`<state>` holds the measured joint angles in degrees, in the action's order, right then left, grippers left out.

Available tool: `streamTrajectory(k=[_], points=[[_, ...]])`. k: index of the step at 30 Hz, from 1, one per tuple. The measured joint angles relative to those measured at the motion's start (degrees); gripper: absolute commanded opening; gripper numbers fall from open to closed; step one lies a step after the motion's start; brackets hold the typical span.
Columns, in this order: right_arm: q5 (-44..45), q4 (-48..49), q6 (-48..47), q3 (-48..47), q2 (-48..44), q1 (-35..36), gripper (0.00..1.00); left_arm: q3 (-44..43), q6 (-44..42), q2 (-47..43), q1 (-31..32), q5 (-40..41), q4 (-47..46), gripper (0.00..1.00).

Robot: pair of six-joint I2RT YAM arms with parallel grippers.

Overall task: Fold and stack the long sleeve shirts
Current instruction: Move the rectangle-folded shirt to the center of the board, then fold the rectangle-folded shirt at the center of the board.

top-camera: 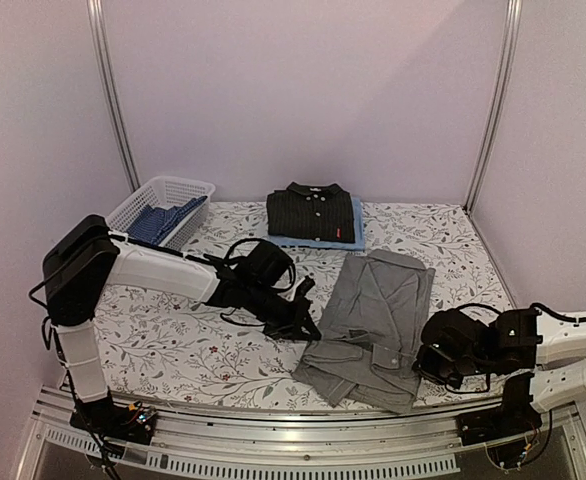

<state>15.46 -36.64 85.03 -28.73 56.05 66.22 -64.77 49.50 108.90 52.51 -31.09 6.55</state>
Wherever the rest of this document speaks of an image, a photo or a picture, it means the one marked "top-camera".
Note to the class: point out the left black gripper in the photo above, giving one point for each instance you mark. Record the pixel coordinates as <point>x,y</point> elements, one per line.
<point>292,326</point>

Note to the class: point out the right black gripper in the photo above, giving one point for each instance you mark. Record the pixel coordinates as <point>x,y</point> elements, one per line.
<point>424,367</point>

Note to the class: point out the grey long sleeve shirt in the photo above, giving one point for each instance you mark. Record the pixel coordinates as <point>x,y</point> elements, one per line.
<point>370,333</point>

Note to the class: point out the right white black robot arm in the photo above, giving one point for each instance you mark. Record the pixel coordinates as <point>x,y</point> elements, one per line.
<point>540,352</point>

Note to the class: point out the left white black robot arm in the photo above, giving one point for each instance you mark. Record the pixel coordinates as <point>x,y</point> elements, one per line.
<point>254,275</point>

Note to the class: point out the folded light blue shirt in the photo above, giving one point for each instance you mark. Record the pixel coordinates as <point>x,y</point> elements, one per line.
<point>357,246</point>

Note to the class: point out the folded black striped shirt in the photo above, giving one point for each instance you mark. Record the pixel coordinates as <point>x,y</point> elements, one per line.
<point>319,213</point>

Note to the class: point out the blue checked shirt in basket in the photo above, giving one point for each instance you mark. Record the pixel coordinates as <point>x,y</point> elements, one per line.
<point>153,224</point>

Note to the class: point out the white plastic laundry basket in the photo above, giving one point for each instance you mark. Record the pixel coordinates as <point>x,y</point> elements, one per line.
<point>165,192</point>

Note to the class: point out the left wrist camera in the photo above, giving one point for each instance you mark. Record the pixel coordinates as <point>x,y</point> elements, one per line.
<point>303,287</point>

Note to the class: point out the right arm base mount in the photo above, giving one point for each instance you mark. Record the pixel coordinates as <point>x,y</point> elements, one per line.
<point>513,416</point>

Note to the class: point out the aluminium front rail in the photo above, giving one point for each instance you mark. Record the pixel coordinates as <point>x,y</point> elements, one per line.
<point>194,441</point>

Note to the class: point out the right aluminium frame post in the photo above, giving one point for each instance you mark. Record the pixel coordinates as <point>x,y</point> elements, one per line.
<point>503,74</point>

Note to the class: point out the aluminium frame post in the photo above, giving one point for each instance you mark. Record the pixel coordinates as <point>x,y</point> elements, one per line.
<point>503,74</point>
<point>98,30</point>

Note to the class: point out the left aluminium frame post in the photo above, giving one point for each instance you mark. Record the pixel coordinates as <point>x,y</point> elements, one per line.
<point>98,30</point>

